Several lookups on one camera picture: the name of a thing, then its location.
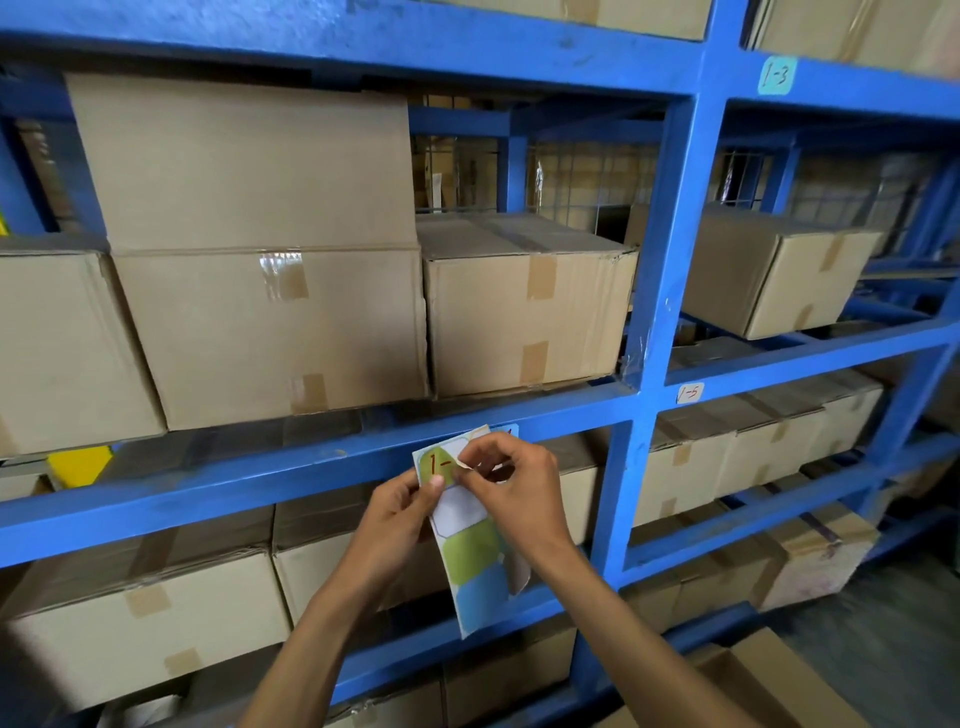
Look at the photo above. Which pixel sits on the purple taped printed cardboard box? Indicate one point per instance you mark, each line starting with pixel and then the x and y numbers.
pixel 817 562

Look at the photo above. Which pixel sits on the small open cardboard box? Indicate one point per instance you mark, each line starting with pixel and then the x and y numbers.
pixel 772 690

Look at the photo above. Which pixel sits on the green label sticker 1-3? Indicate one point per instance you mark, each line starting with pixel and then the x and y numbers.
pixel 777 75

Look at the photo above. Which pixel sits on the green label sticker 1-2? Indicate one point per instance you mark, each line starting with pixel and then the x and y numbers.
pixel 435 463

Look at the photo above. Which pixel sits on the sheet of colourful labels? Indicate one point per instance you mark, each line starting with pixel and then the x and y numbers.
pixel 480 585

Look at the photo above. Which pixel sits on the blue metal shelf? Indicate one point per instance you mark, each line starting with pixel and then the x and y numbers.
pixel 675 225

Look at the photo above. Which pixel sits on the person's right hand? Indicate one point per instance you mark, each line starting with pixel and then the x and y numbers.
pixel 525 502

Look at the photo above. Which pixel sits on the person's left hand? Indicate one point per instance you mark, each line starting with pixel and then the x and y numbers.
pixel 382 540

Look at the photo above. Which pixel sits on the person's right forearm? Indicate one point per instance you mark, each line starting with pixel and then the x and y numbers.
pixel 645 652

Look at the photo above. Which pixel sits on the tan label sticker 1-5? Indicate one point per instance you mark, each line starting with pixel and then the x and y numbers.
pixel 690 393

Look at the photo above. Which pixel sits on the person's left forearm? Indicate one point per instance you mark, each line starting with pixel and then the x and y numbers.
pixel 307 667

